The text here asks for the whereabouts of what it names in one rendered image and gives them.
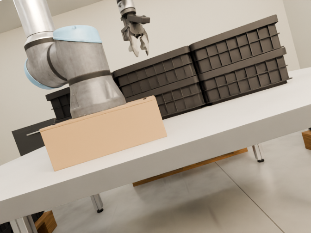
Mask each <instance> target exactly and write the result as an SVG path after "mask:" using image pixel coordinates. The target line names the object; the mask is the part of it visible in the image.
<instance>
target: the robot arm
mask: <svg viewBox="0 0 311 233"><path fill-rule="evenodd" d="M13 1H14V4H15V6H16V9H17V12H18V15H19V18H20V21H21V24H22V26H23V29H24V32H25V35H26V38H27V41H26V42H25V44H24V49H25V52H26V55H27V59H26V61H25V64H24V72H25V74H26V77H27V78H28V80H29V81H30V82H31V83H32V84H34V85H36V86H37V87H39V88H42V89H45V90H51V89H55V88H60V87H62V86H64V85H66V84H69V87H70V113H71V116H72V119H75V118H79V117H83V116H87V115H90V114H93V113H97V112H100V111H104V110H108V109H111V108H114V107H118V106H121V105H124V104H126V100H125V97H124V95H123V94H122V92H121V91H120V89H119V88H118V86H117V85H116V83H115V82H114V80H113V78H112V75H111V72H110V69H109V65H108V62H107V58H106V55H105V52H104V48H103V45H102V41H101V38H100V36H99V33H98V31H97V30H96V29H95V28H94V27H92V26H88V25H72V26H66V27H62V28H59V29H56V28H55V25H54V22H53V19H52V16H51V13H50V10H49V7H48V4H47V1H46V0H13ZM116 2H117V5H118V8H119V11H120V14H121V18H120V19H121V21H123V23H124V28H123V29H122V30H121V33H122V36H123V40H124V41H130V45H129V48H128V50H129V51H130V52H132V51H133V52H134V54H135V56H136V57H138V54H139V51H138V49H137V48H138V47H137V39H138V37H140V36H141V37H140V38H139V39H140V42H141V45H140V48H141V50H145V52H146V54H147V56H148V55H149V38H148V34H147V32H146V31H145V29H144V28H143V25H144V24H149V23H150V17H147V16H145V15H142V16H139V15H136V8H135V4H134V1H133V0H116ZM141 24H143V25H141Z"/></svg>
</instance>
